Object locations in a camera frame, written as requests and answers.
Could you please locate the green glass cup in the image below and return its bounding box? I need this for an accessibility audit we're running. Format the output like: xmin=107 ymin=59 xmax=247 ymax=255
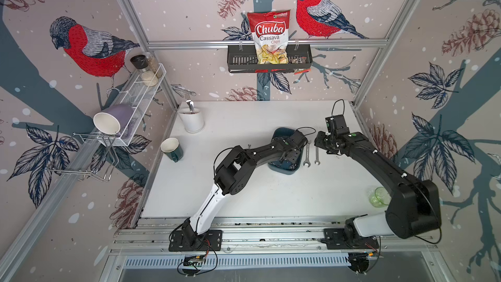
xmin=369 ymin=187 xmax=391 ymax=208

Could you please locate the purple white cup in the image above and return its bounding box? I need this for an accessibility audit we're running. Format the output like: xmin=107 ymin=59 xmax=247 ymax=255
xmin=93 ymin=104 xmax=134 ymax=135

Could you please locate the aluminium horizontal rail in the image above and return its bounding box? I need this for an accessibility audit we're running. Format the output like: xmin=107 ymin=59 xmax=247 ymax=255
xmin=147 ymin=38 xmax=390 ymax=51

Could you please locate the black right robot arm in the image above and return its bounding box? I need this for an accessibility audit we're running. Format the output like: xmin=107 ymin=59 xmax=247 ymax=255
xmin=314 ymin=131 xmax=442 ymax=240

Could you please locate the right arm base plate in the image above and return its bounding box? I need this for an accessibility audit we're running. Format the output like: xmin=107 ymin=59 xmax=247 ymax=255
xmin=321 ymin=225 xmax=380 ymax=250

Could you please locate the dark lid spice jar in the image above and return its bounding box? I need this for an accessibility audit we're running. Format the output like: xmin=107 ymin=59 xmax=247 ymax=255
xmin=130 ymin=54 xmax=150 ymax=72

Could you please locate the small circuit board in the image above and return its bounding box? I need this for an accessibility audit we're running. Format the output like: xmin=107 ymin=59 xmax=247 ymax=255
xmin=182 ymin=255 xmax=206 ymax=267

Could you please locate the metal fork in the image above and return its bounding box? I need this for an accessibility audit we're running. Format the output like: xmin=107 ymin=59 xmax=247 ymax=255
xmin=185 ymin=93 xmax=196 ymax=114

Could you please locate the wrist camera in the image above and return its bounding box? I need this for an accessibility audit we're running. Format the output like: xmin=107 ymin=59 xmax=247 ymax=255
xmin=326 ymin=114 xmax=350 ymax=137
xmin=288 ymin=130 xmax=308 ymax=149

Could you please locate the cream round jar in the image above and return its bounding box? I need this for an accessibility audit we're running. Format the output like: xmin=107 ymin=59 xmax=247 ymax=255
xmin=140 ymin=70 xmax=159 ymax=87

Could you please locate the metal wire cup rack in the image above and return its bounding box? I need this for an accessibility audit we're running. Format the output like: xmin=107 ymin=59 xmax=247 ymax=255
xmin=44 ymin=132 xmax=120 ymax=182

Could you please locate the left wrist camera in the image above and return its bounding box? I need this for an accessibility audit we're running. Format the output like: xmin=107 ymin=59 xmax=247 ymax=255
xmin=288 ymin=130 xmax=308 ymax=149

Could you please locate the white wire wall shelf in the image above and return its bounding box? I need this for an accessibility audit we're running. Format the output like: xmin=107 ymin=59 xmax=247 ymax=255
xmin=96 ymin=65 xmax=166 ymax=147

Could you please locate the green ceramic mug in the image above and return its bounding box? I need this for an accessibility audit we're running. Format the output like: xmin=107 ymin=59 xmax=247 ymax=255
xmin=160 ymin=137 xmax=184 ymax=163

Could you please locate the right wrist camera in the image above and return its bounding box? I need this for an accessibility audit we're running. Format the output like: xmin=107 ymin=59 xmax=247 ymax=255
xmin=326 ymin=114 xmax=350 ymax=137

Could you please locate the small silver wrench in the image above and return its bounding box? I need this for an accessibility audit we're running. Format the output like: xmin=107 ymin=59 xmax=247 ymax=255
xmin=314 ymin=147 xmax=320 ymax=165

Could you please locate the large silver wrench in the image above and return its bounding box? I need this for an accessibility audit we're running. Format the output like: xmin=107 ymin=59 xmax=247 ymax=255
xmin=303 ymin=141 xmax=311 ymax=168

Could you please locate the white utensil holder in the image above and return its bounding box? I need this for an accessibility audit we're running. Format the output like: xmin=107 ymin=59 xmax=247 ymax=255
xmin=177 ymin=108 xmax=205 ymax=134

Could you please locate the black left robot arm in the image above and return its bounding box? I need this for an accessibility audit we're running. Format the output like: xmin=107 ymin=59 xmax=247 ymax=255
xmin=181 ymin=130 xmax=308 ymax=245

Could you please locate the red cassava chips bag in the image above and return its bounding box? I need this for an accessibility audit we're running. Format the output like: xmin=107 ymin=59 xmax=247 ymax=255
xmin=247 ymin=10 xmax=290 ymax=65

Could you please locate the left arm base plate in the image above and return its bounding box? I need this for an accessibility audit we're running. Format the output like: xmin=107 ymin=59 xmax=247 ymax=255
xmin=168 ymin=229 xmax=223 ymax=252

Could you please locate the teal plastic storage box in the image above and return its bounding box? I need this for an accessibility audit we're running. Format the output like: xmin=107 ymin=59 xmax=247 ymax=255
xmin=267 ymin=127 xmax=303 ymax=175

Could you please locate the black wire basket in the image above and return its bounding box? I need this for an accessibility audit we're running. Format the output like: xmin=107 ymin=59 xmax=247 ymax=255
xmin=227 ymin=44 xmax=313 ymax=73

